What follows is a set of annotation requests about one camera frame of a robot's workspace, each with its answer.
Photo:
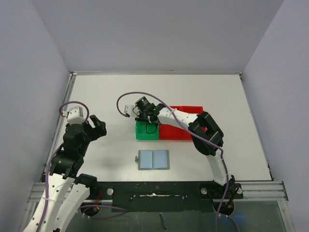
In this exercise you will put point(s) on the green plastic bin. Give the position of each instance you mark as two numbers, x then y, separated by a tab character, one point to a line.
146	131

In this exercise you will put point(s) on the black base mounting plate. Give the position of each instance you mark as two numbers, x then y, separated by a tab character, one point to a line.
179	196

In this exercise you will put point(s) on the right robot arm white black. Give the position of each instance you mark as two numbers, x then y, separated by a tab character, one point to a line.
205	133

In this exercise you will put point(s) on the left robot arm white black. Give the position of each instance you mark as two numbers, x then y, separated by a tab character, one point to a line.
65	189

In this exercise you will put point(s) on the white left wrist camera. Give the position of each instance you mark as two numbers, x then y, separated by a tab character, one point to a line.
75	115

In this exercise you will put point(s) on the green leather card holder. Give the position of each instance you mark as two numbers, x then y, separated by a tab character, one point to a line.
153	160

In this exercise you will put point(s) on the red bin middle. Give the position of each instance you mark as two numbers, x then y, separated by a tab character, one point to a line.
168	132

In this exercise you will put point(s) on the aluminium frame rail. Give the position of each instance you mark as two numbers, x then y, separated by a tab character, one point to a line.
252	192

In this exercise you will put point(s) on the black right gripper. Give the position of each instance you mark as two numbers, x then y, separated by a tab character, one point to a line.
139	113

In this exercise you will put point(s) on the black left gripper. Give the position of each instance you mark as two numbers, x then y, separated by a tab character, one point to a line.
99	130

